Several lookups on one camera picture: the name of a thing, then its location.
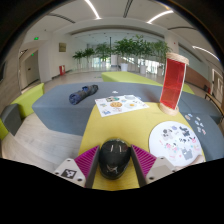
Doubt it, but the black computer mouse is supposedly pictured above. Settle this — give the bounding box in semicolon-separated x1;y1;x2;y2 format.
98;138;132;181

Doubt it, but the yellow-green upholstered ottoman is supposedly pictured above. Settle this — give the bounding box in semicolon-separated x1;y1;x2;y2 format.
12;82;46;118
0;118;9;141

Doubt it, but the group of ceiling strip lights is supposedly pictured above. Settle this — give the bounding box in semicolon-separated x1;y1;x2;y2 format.
83;0;219;61

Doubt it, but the group of small stickers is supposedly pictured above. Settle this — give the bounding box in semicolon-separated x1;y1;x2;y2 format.
184;113;207;136

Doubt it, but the wooden slatted bench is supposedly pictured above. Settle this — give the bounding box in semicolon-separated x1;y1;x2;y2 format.
203;92;224;116

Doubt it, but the white cartoon-print mouse pad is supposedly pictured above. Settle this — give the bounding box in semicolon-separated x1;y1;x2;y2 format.
148;120;205;168

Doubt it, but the grey upholstered ottoman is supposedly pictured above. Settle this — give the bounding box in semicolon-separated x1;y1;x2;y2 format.
0;103;23;137

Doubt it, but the folded dark blue umbrella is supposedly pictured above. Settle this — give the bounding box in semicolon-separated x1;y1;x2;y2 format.
68;84;99;106

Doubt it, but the group of potted plants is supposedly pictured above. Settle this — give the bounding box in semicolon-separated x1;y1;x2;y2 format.
72;34;171;75

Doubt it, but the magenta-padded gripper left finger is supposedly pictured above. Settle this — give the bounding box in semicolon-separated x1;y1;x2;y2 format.
53;144;101;189

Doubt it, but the grey upholstered sofa module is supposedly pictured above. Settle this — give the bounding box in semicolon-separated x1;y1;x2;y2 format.
182;112;224;163
31;81;168;137
178;91;224;125

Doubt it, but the yellow-green upholstered bench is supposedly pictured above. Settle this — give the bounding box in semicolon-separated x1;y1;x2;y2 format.
182;83;196;95
101;71;164;87

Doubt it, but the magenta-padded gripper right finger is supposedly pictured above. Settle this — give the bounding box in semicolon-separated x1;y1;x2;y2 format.
130;144;176;188

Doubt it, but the red panel wooden stand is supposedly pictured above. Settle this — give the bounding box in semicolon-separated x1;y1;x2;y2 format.
158;52;190;117

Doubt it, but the white sticker sheet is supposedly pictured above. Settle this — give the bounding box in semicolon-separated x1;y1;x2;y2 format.
94;94;150;118

